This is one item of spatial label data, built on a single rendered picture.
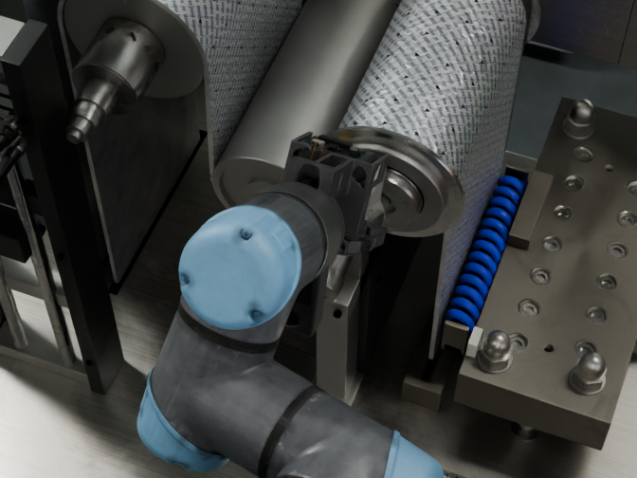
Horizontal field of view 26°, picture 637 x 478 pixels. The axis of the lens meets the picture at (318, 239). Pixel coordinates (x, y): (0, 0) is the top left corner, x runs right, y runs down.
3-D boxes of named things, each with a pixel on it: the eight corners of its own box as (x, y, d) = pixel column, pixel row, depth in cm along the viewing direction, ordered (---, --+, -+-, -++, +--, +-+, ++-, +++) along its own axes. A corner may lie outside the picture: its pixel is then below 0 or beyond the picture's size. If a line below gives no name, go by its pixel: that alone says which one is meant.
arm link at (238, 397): (234, 516, 94) (292, 379, 91) (106, 432, 98) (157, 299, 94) (285, 482, 101) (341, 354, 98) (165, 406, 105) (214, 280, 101)
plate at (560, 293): (453, 401, 145) (458, 373, 140) (555, 129, 167) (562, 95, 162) (601, 451, 142) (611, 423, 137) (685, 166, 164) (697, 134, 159)
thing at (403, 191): (383, 237, 130) (324, 189, 127) (391, 221, 131) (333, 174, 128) (434, 214, 124) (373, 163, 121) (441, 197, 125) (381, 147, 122)
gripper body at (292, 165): (394, 155, 114) (358, 180, 102) (370, 251, 116) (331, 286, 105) (308, 129, 115) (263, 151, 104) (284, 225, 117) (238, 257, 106)
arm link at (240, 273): (151, 312, 92) (193, 198, 89) (209, 273, 102) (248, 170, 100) (255, 364, 91) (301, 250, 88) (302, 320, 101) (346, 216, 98)
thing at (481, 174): (433, 315, 142) (446, 208, 127) (500, 149, 154) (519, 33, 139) (438, 317, 142) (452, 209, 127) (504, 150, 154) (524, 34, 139)
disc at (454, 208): (359, 242, 135) (282, 138, 127) (361, 238, 136) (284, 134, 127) (490, 232, 126) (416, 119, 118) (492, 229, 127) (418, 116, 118)
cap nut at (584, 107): (558, 135, 159) (564, 108, 155) (567, 112, 161) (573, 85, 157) (590, 143, 158) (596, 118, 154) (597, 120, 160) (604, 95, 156)
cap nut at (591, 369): (565, 389, 139) (572, 366, 136) (574, 359, 141) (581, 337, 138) (600, 400, 139) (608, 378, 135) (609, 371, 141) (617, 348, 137)
